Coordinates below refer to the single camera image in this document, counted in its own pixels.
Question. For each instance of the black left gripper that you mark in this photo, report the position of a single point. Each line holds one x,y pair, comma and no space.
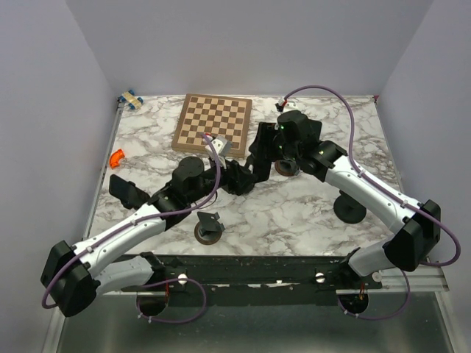
242,180

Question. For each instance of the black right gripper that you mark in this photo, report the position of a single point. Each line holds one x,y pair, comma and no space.
277,132

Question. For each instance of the black phone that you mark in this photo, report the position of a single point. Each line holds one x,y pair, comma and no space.
131,197
259,159

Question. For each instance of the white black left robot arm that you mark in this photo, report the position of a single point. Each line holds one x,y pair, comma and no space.
74,275

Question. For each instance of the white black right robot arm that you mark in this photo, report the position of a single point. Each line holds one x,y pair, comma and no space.
414,225

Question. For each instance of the brown-base far phone stand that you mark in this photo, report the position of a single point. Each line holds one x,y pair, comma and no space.
287,168

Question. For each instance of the brown-base phone stand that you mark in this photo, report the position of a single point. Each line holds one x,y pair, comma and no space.
209,228
287,168

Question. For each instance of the brown-base near phone stand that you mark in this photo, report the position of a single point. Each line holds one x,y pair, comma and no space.
209,228

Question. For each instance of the black right round-base stand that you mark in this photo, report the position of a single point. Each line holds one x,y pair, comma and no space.
348,210

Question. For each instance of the wooden chessboard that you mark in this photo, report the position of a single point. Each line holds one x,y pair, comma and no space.
223,116

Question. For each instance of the orange plastic piece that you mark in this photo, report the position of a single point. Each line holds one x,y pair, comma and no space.
115,158

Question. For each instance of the blue wheeled wooden toy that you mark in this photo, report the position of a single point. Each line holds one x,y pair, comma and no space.
133,101

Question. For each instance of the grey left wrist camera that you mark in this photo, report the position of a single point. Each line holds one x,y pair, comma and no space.
220,144

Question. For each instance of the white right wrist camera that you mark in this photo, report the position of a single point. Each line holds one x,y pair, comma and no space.
283,106

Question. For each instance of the aluminium frame rail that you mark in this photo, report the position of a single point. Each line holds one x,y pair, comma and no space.
423,280

